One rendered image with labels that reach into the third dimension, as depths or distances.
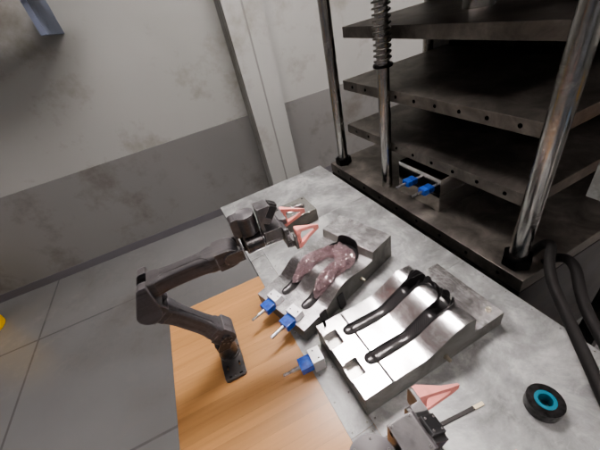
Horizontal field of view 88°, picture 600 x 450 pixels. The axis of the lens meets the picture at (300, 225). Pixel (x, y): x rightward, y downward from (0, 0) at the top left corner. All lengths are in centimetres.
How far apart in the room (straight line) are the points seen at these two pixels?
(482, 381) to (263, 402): 62
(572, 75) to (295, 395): 110
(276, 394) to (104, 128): 258
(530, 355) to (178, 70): 287
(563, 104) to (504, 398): 77
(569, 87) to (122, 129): 287
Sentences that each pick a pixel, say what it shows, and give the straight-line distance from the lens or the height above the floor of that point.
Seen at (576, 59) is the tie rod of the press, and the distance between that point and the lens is 104.
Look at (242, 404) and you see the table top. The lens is 108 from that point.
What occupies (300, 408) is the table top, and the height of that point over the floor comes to 80.
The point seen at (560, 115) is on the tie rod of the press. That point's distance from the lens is 108.
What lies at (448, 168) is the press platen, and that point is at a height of 102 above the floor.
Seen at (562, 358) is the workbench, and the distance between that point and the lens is 117.
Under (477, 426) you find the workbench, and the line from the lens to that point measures 101.
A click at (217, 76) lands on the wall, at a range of 306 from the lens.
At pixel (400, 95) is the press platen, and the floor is 128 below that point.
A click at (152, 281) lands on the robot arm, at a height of 123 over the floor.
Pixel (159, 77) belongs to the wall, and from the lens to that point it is 302.
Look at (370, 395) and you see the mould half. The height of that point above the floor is 89.
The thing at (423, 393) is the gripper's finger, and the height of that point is 123.
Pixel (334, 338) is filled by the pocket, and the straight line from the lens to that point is 103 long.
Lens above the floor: 173
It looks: 36 degrees down
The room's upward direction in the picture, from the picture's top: 14 degrees counter-clockwise
